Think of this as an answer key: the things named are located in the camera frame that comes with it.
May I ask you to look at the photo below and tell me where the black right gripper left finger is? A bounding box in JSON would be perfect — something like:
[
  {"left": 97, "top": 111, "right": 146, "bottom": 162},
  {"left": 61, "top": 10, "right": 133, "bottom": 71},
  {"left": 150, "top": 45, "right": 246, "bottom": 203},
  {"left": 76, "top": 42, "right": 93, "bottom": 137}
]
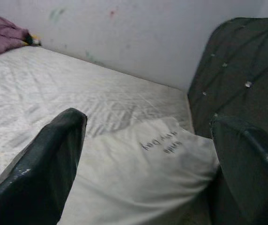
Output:
[{"left": 0, "top": 107, "right": 88, "bottom": 225}]

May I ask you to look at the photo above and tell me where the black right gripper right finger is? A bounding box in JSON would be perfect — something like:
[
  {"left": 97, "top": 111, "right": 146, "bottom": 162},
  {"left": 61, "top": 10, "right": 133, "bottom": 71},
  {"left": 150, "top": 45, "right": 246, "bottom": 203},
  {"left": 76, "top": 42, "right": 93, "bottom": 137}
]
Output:
[{"left": 209, "top": 113, "right": 268, "bottom": 225}]

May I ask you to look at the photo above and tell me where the white pillow with green print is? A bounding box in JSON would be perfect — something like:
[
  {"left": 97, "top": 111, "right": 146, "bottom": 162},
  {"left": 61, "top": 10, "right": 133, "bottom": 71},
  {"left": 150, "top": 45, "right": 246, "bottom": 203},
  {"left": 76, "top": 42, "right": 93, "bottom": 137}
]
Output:
[{"left": 56, "top": 116, "right": 220, "bottom": 225}]

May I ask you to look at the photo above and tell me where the cream quilted mattress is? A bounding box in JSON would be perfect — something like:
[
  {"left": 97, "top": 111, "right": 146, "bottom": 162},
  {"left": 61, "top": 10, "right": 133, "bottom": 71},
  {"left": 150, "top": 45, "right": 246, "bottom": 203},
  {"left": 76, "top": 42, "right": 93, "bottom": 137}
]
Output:
[{"left": 0, "top": 45, "right": 195, "bottom": 195}]

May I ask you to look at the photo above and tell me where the black tufted headboard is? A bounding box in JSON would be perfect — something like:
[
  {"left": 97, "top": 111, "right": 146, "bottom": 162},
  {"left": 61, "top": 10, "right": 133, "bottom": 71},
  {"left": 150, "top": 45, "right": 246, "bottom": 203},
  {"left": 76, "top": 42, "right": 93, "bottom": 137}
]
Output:
[{"left": 187, "top": 17, "right": 268, "bottom": 150}]

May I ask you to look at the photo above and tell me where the purple cartoon print quilt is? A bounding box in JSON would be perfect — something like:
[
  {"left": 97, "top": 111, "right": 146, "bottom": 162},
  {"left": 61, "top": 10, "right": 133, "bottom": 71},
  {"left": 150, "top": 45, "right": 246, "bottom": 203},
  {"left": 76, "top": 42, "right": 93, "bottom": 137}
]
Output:
[{"left": 0, "top": 15, "right": 43, "bottom": 57}]

